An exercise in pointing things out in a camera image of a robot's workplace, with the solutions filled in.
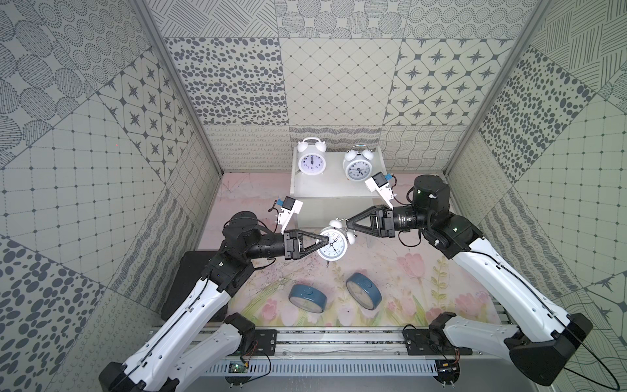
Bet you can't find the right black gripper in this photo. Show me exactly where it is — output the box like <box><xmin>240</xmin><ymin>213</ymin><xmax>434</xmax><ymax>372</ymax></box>
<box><xmin>347</xmin><ymin>205</ymin><xmax>433</xmax><ymax>239</ymax></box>

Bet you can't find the small white twin-bell alarm clock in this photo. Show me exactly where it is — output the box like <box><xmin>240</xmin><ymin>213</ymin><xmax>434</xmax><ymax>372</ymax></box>
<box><xmin>317</xmin><ymin>219</ymin><xmax>356</xmax><ymax>262</ymax></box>

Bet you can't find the white metal twin-bell alarm clock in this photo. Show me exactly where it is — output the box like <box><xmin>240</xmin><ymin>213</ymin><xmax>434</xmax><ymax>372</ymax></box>
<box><xmin>342</xmin><ymin>145</ymin><xmax>375</xmax><ymax>182</ymax></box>

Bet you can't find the blue round alarm clock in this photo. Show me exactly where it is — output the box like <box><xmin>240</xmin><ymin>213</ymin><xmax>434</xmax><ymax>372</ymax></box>
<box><xmin>346</xmin><ymin>272</ymin><xmax>382</xmax><ymax>310</ymax></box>
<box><xmin>288</xmin><ymin>284</ymin><xmax>328</xmax><ymax>314</ymax></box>

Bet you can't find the white plastic twin-bell alarm clock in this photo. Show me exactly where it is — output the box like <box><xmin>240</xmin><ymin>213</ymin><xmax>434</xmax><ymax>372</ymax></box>
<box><xmin>297</xmin><ymin>137</ymin><xmax>327</xmax><ymax>176</ymax></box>

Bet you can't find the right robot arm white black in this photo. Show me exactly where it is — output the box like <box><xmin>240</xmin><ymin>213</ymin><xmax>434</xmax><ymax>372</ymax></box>
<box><xmin>347</xmin><ymin>173</ymin><xmax>593</xmax><ymax>386</ymax></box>

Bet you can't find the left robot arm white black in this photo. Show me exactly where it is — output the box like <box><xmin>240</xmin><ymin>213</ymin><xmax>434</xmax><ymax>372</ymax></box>
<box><xmin>99</xmin><ymin>211</ymin><xmax>329</xmax><ymax>391</ymax></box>

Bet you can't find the white two-tier shelf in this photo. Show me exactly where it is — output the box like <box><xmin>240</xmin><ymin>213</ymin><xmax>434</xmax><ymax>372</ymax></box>
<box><xmin>290</xmin><ymin>152</ymin><xmax>385</xmax><ymax>230</ymax></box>

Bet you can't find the green circuit board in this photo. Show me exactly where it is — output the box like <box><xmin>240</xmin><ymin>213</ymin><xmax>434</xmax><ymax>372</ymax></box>
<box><xmin>229</xmin><ymin>362</ymin><xmax>248</xmax><ymax>374</ymax></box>

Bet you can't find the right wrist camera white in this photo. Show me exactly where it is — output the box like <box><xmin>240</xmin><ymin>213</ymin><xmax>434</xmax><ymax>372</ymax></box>
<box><xmin>365</xmin><ymin>171</ymin><xmax>394</xmax><ymax>209</ymax></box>

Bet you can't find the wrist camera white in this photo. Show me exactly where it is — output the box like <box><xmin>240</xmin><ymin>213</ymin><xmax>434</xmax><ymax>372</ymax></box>
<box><xmin>270</xmin><ymin>196</ymin><xmax>304</xmax><ymax>234</ymax></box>
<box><xmin>365</xmin><ymin>171</ymin><xmax>394</xmax><ymax>209</ymax></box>

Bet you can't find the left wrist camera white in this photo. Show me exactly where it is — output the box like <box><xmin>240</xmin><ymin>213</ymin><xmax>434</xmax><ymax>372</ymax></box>
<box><xmin>270</xmin><ymin>196</ymin><xmax>304</xmax><ymax>234</ymax></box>

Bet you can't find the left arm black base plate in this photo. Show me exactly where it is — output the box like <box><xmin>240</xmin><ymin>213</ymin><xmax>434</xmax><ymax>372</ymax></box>
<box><xmin>233</xmin><ymin>329</ymin><xmax>279</xmax><ymax>356</ymax></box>

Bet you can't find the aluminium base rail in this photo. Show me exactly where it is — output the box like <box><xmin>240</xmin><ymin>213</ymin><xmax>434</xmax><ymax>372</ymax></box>
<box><xmin>202</xmin><ymin>327</ymin><xmax>512</xmax><ymax>383</ymax></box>

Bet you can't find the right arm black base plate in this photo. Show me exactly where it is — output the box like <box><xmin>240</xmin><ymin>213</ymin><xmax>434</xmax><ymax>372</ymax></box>
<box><xmin>402</xmin><ymin>325</ymin><xmax>473</xmax><ymax>358</ymax></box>

